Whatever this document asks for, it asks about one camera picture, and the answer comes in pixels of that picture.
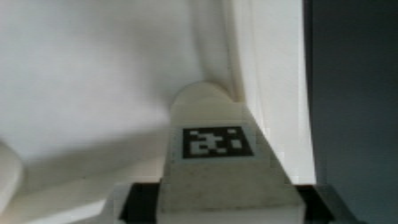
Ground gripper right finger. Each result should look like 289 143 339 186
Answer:
296 185 362 224

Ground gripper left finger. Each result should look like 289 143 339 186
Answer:
103 182 159 224

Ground white leg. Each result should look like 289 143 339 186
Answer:
156 82 305 224

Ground white square tabletop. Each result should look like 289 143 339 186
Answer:
0 0 316 224

